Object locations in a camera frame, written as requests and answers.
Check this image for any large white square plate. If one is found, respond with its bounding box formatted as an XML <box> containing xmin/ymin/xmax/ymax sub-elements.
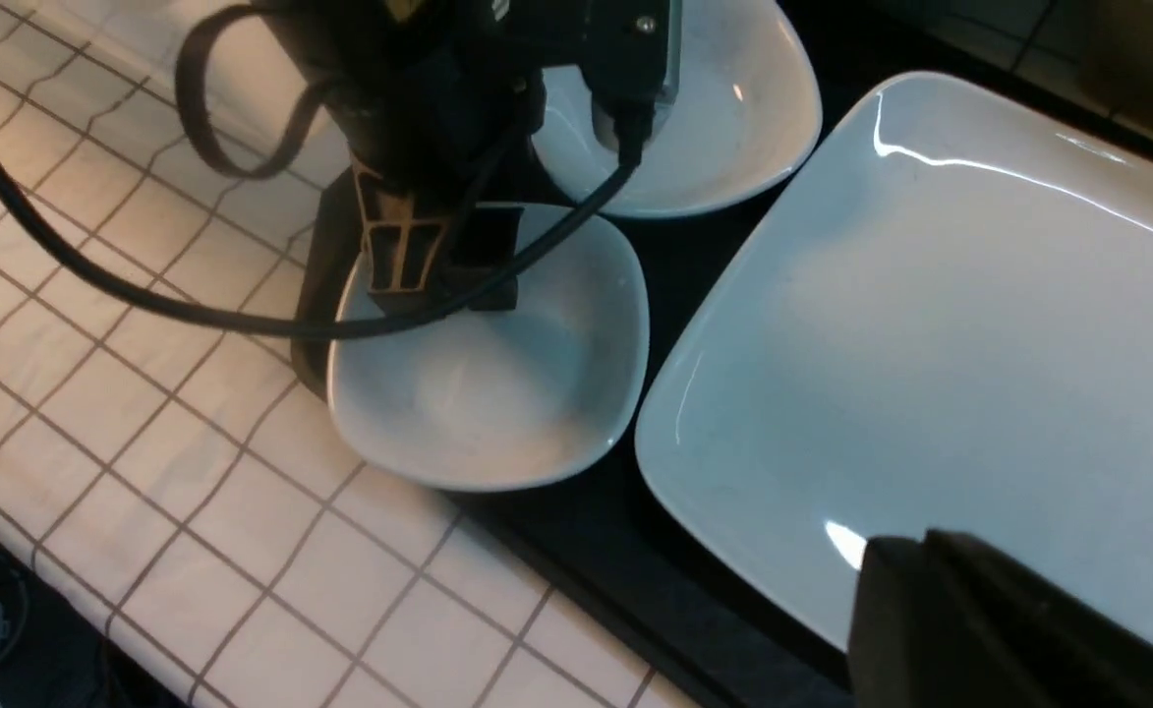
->
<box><xmin>635</xmin><ymin>71</ymin><xmax>1153</xmax><ymax>650</ymax></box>

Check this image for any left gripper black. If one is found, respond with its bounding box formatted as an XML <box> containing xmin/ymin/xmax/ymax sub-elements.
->
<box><xmin>262</xmin><ymin>1</ymin><xmax>548</xmax><ymax>314</ymax></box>

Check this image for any black serving tray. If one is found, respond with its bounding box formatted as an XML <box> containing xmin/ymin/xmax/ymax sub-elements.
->
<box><xmin>289</xmin><ymin>0</ymin><xmax>1153</xmax><ymax>708</ymax></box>

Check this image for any white bowl tray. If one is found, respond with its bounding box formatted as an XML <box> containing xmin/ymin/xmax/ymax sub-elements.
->
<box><xmin>532</xmin><ymin>1</ymin><xmax>822</xmax><ymax>219</ymax></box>
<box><xmin>327</xmin><ymin>216</ymin><xmax>651</xmax><ymax>494</ymax></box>

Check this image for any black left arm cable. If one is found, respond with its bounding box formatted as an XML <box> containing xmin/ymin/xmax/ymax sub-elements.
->
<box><xmin>0</xmin><ymin>0</ymin><xmax>658</xmax><ymax>342</ymax></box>

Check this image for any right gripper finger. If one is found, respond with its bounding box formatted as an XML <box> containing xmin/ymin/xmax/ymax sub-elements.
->
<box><xmin>846</xmin><ymin>529</ymin><xmax>1153</xmax><ymax>707</ymax></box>

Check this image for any checkered white tablecloth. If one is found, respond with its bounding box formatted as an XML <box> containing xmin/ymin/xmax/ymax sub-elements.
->
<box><xmin>0</xmin><ymin>1</ymin><xmax>689</xmax><ymax>707</ymax></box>

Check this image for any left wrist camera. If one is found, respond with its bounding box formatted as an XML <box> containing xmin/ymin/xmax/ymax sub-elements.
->
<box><xmin>553</xmin><ymin>1</ymin><xmax>683</xmax><ymax>115</ymax></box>

